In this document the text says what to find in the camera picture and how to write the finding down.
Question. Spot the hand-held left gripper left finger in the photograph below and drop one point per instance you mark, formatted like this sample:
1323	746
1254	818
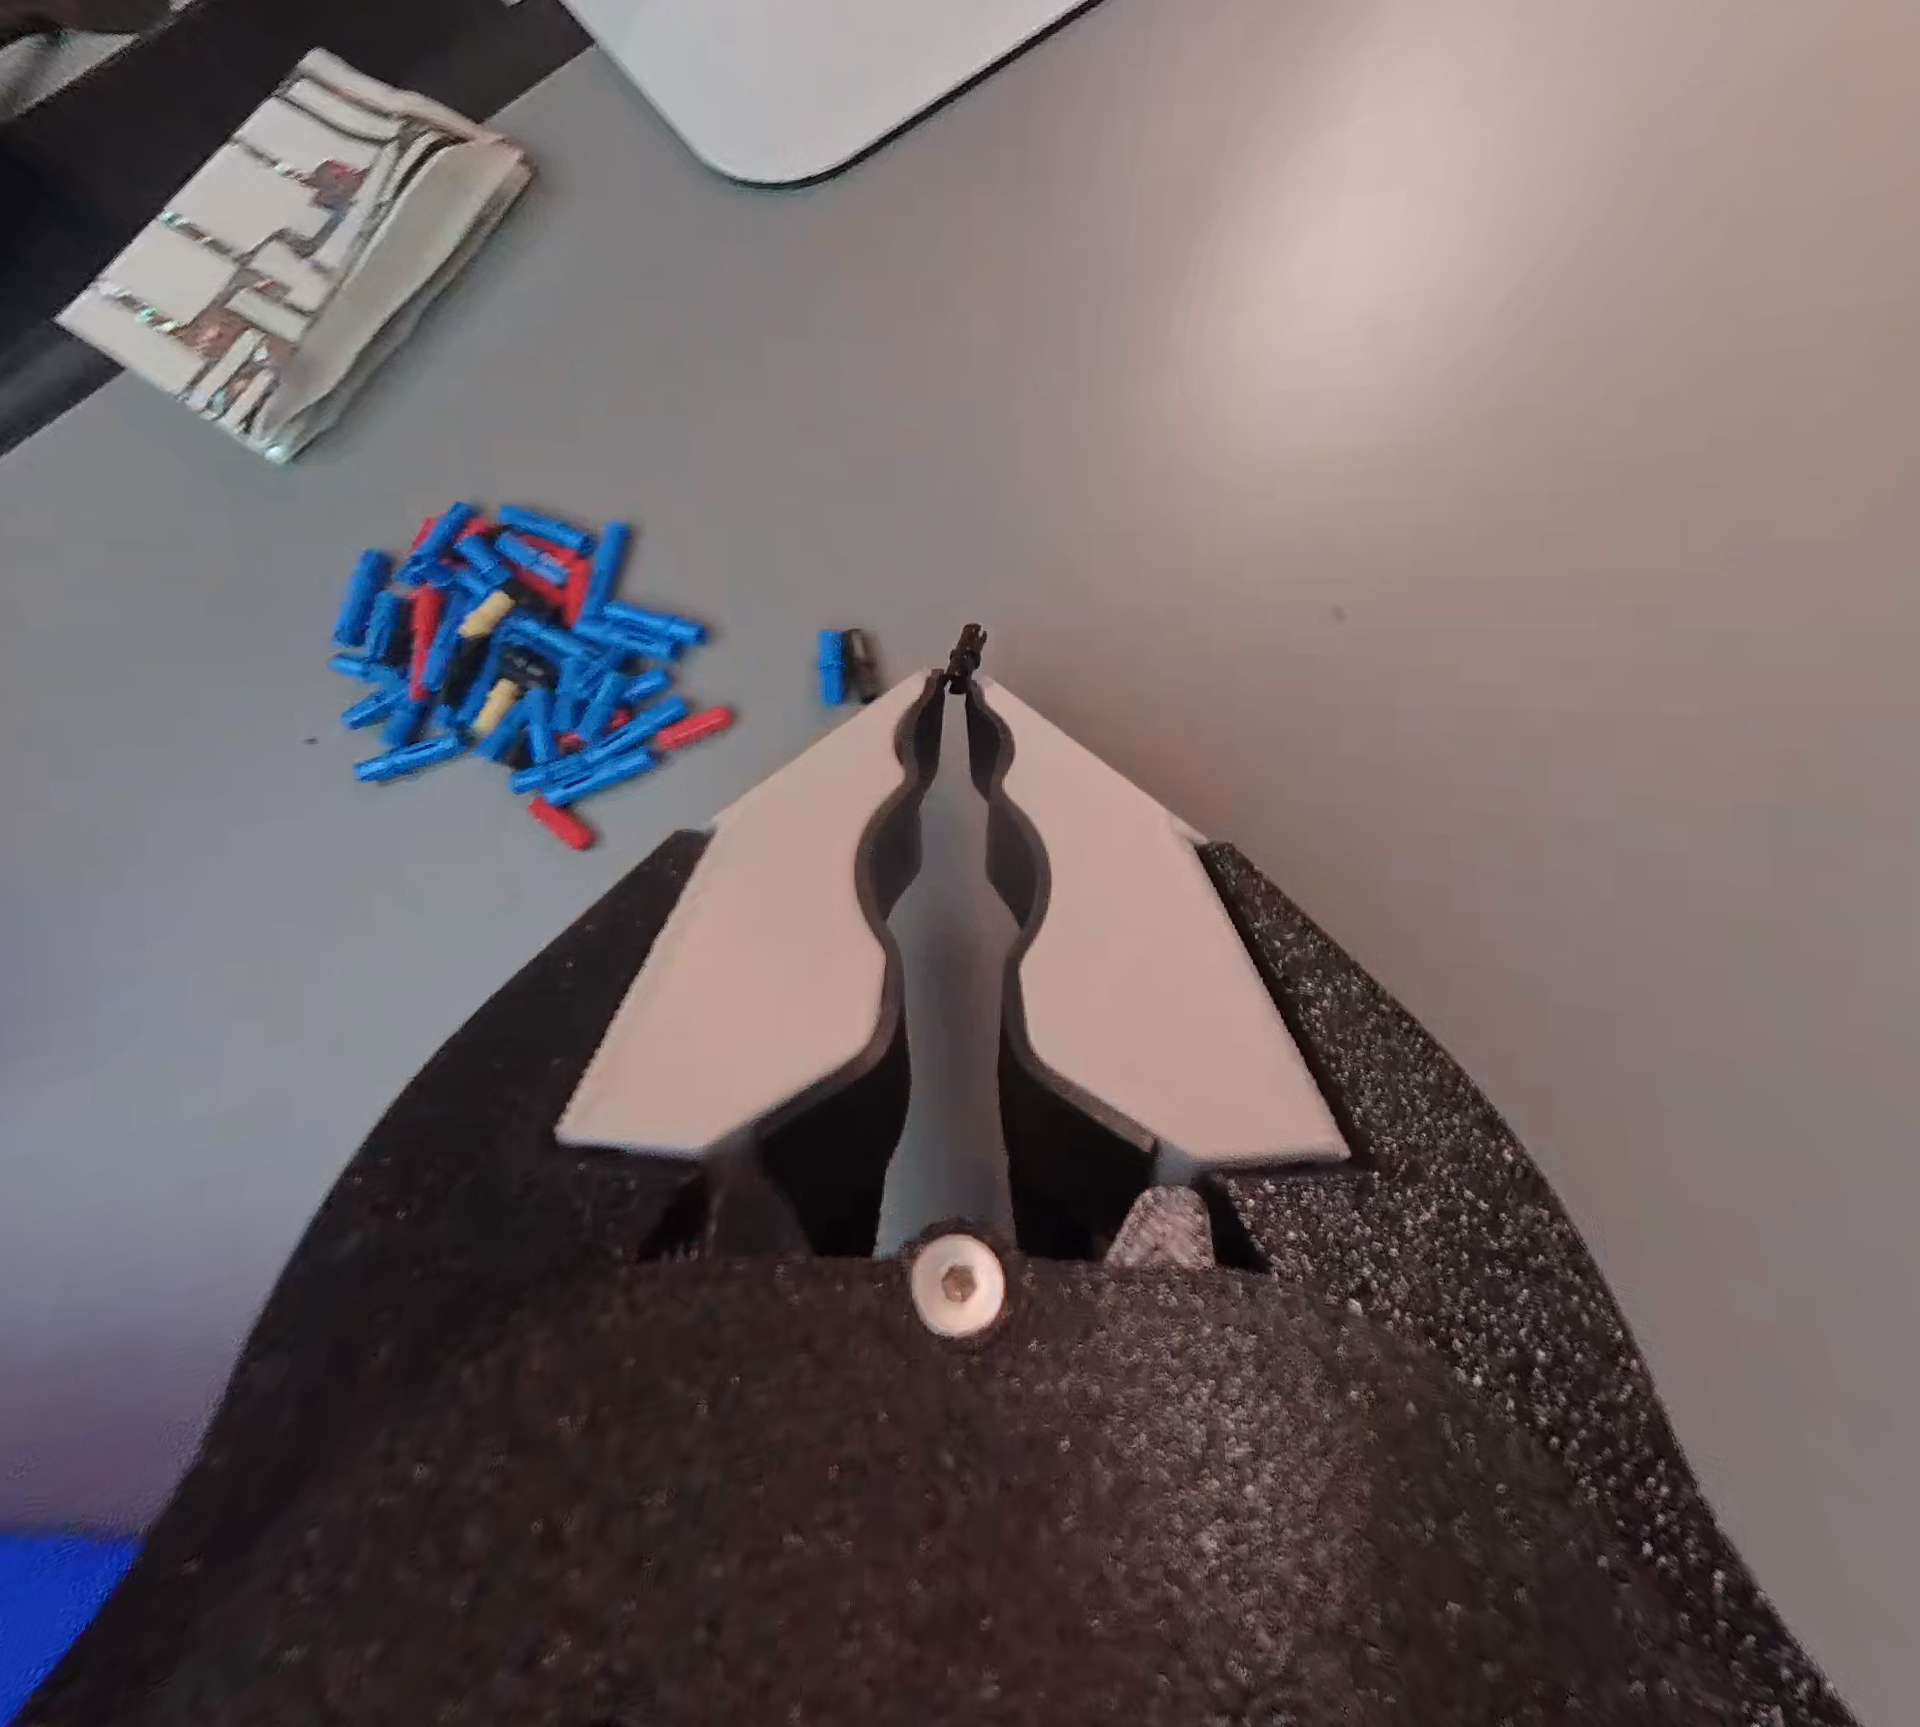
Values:
735	1008

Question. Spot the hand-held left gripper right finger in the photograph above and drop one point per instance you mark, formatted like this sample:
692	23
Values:
1171	1008

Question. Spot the black and blue brick assembly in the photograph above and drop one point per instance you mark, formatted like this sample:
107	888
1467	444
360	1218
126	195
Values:
848	666

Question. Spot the black toy brick pin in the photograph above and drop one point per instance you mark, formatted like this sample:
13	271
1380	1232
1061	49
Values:
969	654

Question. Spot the grey desk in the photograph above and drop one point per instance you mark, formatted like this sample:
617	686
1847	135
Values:
1351	406

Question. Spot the pile of blue red pins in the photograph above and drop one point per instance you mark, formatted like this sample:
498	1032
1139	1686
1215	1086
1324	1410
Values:
510	662

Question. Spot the folded shiny sticker sheet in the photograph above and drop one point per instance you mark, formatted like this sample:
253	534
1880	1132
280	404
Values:
285	257

